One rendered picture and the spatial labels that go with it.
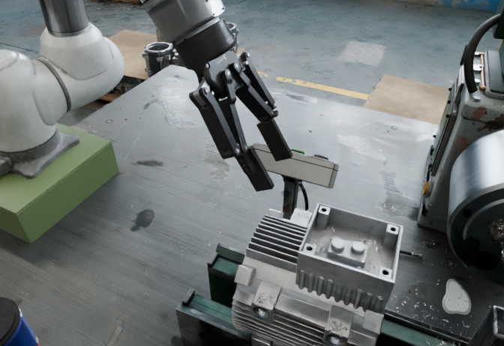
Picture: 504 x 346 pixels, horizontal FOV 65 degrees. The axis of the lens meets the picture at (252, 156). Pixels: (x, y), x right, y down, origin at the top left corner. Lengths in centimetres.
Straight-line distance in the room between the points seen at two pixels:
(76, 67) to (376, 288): 88
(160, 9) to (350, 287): 41
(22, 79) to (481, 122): 101
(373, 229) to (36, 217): 80
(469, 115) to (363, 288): 49
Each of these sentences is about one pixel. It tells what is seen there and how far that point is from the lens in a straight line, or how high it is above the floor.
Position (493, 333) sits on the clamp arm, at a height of 125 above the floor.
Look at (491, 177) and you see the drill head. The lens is 76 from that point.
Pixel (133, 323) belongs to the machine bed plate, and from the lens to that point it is 89.
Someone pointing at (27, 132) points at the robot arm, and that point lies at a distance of 111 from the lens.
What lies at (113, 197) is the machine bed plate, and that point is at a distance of 116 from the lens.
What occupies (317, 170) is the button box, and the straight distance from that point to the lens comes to 77.
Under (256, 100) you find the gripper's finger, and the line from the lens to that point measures 58.
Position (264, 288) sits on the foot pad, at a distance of 57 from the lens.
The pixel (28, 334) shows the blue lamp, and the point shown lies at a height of 119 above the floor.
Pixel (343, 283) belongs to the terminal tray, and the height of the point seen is 111.
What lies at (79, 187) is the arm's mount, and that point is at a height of 85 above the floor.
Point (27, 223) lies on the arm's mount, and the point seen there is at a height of 86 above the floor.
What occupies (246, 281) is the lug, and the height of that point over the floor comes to 108.
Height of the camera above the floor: 155
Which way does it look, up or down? 37 degrees down
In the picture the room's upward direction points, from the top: straight up
